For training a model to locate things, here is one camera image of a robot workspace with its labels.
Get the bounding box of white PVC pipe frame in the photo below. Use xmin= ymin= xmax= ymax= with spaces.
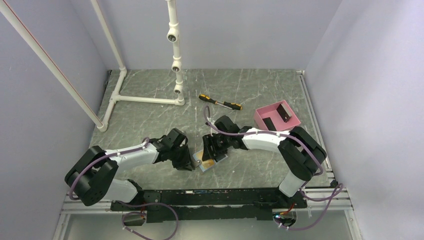
xmin=0 ymin=0 xmax=186 ymax=133

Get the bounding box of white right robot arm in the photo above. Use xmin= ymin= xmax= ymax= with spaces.
xmin=202 ymin=115 xmax=327 ymax=208

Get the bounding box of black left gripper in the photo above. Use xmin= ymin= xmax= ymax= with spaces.
xmin=169 ymin=143 xmax=195 ymax=171

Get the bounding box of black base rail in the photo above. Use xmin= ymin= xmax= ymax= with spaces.
xmin=110 ymin=187 xmax=308 ymax=223

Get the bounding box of yellow black screwdriver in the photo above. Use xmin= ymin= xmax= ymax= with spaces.
xmin=198 ymin=94 xmax=243 ymax=111

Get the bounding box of orange credit card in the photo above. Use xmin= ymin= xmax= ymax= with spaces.
xmin=201 ymin=159 xmax=216 ymax=171

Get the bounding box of grey leather card holder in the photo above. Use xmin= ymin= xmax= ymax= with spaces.
xmin=192 ymin=150 xmax=228 ymax=172

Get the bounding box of aluminium extrusion frame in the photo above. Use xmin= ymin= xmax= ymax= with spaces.
xmin=52 ymin=69 xmax=364 ymax=240

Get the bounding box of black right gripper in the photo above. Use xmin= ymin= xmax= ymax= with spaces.
xmin=201 ymin=132 xmax=232 ymax=162

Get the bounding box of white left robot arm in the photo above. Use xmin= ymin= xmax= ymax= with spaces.
xmin=64 ymin=128 xmax=195 ymax=210

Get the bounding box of pink plastic card box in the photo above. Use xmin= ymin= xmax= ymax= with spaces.
xmin=253 ymin=100 xmax=301 ymax=132

